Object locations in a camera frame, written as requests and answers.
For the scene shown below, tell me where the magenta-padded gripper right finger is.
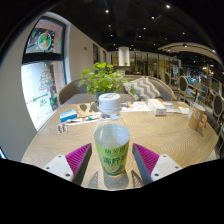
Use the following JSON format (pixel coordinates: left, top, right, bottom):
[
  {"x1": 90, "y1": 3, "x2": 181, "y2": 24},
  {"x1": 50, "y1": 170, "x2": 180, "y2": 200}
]
[{"x1": 131, "y1": 143, "x2": 183, "y2": 186}]

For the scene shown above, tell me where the white tissue box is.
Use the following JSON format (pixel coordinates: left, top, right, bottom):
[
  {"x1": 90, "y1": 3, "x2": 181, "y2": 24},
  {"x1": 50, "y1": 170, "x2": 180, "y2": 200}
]
[{"x1": 147, "y1": 98, "x2": 168, "y2": 117}]

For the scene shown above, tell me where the pill blister pack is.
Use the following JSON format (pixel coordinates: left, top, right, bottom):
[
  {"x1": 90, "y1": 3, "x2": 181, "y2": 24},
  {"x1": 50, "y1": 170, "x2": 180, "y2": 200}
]
[{"x1": 56, "y1": 122, "x2": 69, "y2": 135}]

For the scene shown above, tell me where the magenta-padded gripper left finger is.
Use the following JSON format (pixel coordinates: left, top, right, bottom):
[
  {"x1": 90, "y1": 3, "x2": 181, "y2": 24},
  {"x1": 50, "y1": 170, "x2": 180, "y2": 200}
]
[{"x1": 42, "y1": 143, "x2": 93, "y2": 186}]

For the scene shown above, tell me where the blue and white small box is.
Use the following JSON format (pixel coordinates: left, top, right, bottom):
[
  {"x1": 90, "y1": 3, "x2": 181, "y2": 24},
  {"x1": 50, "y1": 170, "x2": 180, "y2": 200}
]
[{"x1": 59, "y1": 109, "x2": 78, "y2": 123}]

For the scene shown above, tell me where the group of dining chairs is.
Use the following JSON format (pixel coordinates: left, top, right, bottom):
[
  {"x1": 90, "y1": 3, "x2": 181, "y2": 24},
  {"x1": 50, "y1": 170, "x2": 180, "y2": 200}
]
[{"x1": 163, "y1": 71, "x2": 224, "y2": 134}]

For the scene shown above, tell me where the white printed brochure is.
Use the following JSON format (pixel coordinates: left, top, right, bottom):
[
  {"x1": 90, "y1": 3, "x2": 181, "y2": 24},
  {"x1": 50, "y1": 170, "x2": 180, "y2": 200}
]
[{"x1": 120, "y1": 100, "x2": 152, "y2": 113}]

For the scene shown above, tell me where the window with festive stickers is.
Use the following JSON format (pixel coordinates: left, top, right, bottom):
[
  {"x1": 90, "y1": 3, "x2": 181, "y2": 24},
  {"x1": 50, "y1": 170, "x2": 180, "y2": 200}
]
[{"x1": 20, "y1": 16, "x2": 72, "y2": 132}]

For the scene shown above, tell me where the group of ceiling lights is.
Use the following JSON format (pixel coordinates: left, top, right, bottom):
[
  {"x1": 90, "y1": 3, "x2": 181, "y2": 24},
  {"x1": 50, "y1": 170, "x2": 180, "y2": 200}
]
[{"x1": 103, "y1": 3, "x2": 188, "y2": 48}]

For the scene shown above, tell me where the grey white chevron pillow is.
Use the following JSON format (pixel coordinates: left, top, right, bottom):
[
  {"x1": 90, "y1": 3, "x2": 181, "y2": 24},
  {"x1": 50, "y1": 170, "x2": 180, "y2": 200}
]
[{"x1": 122, "y1": 76, "x2": 162, "y2": 102}]

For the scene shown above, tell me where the grey wood-framed sofa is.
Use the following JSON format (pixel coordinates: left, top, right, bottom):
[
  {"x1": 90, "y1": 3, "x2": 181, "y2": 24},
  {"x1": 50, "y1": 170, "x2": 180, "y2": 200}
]
[{"x1": 58, "y1": 74, "x2": 176, "y2": 106}]

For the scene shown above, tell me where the clear green-labelled drink bottle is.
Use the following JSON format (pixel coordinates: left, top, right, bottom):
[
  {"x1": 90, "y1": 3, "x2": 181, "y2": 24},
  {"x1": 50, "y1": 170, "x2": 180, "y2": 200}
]
[{"x1": 92, "y1": 92, "x2": 131, "y2": 178}]

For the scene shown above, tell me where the white pen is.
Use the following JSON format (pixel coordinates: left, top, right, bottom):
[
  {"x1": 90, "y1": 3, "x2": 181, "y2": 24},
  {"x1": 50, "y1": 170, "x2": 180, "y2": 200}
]
[{"x1": 65, "y1": 114, "x2": 101, "y2": 126}]

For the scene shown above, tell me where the clear plastic cup with straw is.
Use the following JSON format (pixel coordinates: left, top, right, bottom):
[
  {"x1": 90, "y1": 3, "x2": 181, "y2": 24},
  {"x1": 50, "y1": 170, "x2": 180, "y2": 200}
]
[{"x1": 186, "y1": 94, "x2": 200, "y2": 120}]

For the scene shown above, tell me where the green potted plant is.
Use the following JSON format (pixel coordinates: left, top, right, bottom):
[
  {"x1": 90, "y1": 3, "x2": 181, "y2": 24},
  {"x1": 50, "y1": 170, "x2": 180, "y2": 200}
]
[{"x1": 77, "y1": 61, "x2": 137, "y2": 101}]

